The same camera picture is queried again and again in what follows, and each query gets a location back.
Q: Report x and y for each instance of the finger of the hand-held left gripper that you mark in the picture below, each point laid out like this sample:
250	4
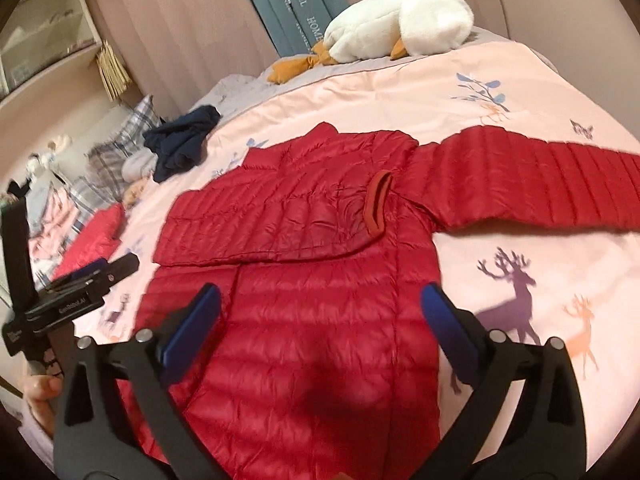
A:
80	274
122	264

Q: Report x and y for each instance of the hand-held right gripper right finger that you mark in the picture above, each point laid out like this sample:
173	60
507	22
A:
450	330

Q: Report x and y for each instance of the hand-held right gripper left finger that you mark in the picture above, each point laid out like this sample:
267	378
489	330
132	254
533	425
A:
190	330

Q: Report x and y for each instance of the red down jacket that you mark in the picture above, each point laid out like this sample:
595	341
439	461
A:
95	235
300	335

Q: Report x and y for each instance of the dark navy clothes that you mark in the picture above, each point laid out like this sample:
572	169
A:
180	140

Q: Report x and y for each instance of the person's left hand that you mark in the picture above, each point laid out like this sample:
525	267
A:
42	395

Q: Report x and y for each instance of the folded red down jacket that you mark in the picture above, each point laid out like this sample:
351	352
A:
95	235

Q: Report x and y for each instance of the grey cloth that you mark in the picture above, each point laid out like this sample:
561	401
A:
139	166

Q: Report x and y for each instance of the plaid pillow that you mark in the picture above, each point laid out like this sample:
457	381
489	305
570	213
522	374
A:
120	135

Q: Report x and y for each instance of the straw tassel bundle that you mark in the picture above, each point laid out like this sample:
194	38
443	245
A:
112	70

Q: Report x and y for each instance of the white shelf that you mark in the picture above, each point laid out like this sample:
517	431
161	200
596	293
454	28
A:
45	40

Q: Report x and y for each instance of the pink printed blanket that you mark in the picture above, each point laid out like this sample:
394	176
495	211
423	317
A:
400	95

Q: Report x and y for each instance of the teal curtain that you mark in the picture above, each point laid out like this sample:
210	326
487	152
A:
285	5

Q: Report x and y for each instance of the white goose plush toy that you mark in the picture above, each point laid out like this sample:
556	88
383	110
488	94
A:
400	15

